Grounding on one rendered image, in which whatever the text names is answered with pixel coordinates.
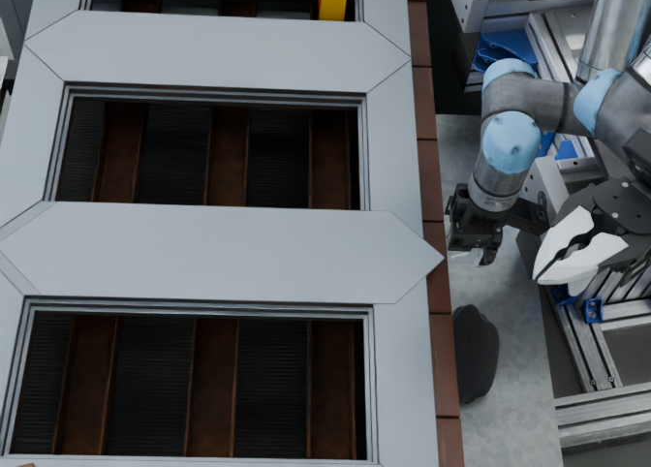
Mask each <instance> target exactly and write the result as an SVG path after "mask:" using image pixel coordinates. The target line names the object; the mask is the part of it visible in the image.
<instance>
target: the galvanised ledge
mask: <svg viewBox="0 0 651 467"><path fill-rule="evenodd" d="M436 126H437V138H438V139H437V142H438V149H439V161H440V173H441V185H442V197H443V209H444V213H445V210H446V206H447V203H448V200H449V197H450V196H453V194H454V191H455V188H456V185H457V183H462V184H469V181H470V178H471V175H472V172H473V169H474V166H475V163H476V161H477V159H478V156H479V152H480V146H481V116H480V115H454V114H436ZM518 233H519V229H517V228H514V227H511V226H508V225H506V226H505V227H503V239H502V243H501V246H500V248H498V252H497V254H496V258H495V260H494V262H493V263H492V264H491V265H486V266H483V267H472V265H469V264H463V263H458V262H454V261H453V260H452V259H451V257H452V256H453V255H456V254H460V253H464V252H461V251H447V255H448V267H449V289H450V301H451V314H452V313H453V312H454V310H455V309H456V308H457V307H459V306H460V305H467V304H473V305H475V306H476V307H477V308H478V309H479V311H480V312H481V313H483V314H484V315H485V316H486V317H487V319H488V321H489V322H491V323H493V324H494V325H495V326H496V327H497V329H498V332H499V338H500V349H499V357H498V364H497V370H496V374H495V378H494V382H493V385H492V387H491V389H490V391H489V392H488V393H487V394H486V395H485V396H482V397H478V398H476V399H475V400H474V401H473V402H472V403H470V404H464V403H460V404H459V407H460V418H459V419H460V420H461V430H462V442H463V453H464V465H465V467H564V466H563V459H562V453H561V446H560V439H559V432H558V424H557V418H556V411H555V404H554V397H553V390H552V384H551V376H550V369H549V362H548V355H547V348H546V342H545V334H544V327H543V314H542V308H541V301H540V294H539V286H538V282H537V281H536V280H530V279H529V277H528V274H527V271H526V268H525V265H524V263H523V261H522V258H521V255H520V252H519V250H518V247H517V244H516V241H515V239H516V237H517V235H518Z"/></svg>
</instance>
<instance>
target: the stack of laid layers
mask: <svg viewBox="0 0 651 467"><path fill-rule="evenodd" d="M92 2H93V0H80V1H79V6H78V9H79V10H83V11H91V7H92ZM355 22H364V16H363V0H355ZM62 80H63V79H62ZM63 81H64V80H63ZM64 82H65V83H64V88H63V93H62V98H61V104H60V109H59V113H58V118H57V124H56V129H55V134H54V140H53V145H52V149H51V154H50V160H49V165H48V170H47V175H46V185H45V190H44V195H43V199H42V200H41V201H39V202H37V203H36V204H34V205H33V206H31V207H30V208H28V209H27V210H25V211H24V212H23V213H21V214H20V215H18V216H17V217H16V218H15V219H13V220H12V221H10V222H9V223H7V224H6V225H4V226H3V227H2V228H0V241H1V240H2V239H4V238H5V237H7V236H8V235H10V234H11V233H13V232H14V231H16V230H17V229H19V228H20V227H22V226H23V225H24V224H26V223H27V222H29V221H30V220H32V219H33V218H35V217H36V216H37V215H39V214H40V213H42V212H43V211H45V210H46V209H48V208H49V207H50V206H52V205H53V204H55V203H56V202H57V196H58V190H59V185H60V179H61V174H62V169H63V164H64V158H65V152H66V147H67V141H68V136H69V131H70V126H71V120H72V114H73V109H74V103H75V101H98V102H123V103H149V104H175V105H201V106H227V107H252V108H279V109H329V110H355V111H357V138H358V174H359V210H370V190H369V161H368V132H367V103H366V93H361V92H336V91H311V90H286V89H260V88H236V87H211V86H186V85H161V84H135V83H110V82H86V81H64ZM0 271H1V272H2V273H3V274H4V275H5V276H6V277H7V278H8V280H9V281H10V282H11V283H12V284H13V285H14V286H15V287H16V288H17V289H18V290H19V292H20V293H21V294H22V295H23V296H24V298H23V302H22V308H21V313H20V318H19V323H18V329H17V334H16V339H15V348H14V353H13V358H12V364H11V369H10V374H9V379H8V384H7V389H6V394H5V399H4V405H3V410H2V415H1V420H0V458H56V459H113V460H170V461H228V462H285V463H342V464H380V463H379V450H378V421H377V392H376V362H375V334H374V305H375V304H371V303H327V302H287V301H249V300H210V299H172V298H134V297H96V296H41V295H40V294H39V292H38V291H37V290H36V289H35V288H34V287H33V286H32V285H31V284H30V283H29V282H28V281H27V280H26V279H25V277H24V276H23V275H22V274H21V273H20V272H19V271H18V270H17V269H16V268H15V267H14V266H13V265H12V264H11V262H10V261H9V260H8V259H7V258H6V257H5V256H4V255H3V254H2V253H1V252H0ZM36 314H64V315H103V316H141V317H179V318H217V319H256V320H295V321H333V322H363V357H364V394H365V431H366V460H333V459H277V458H220V457H163V456H107V455H50V454H12V449H13V443H14V437H15V433H16V423H17V417H18V412H19V406H20V400H21V396H22V390H23V385H24V379H25V374H26V368H27V362H28V358H29V352H30V347H31V341H32V336H33V330H34V325H35V320H36Z"/></svg>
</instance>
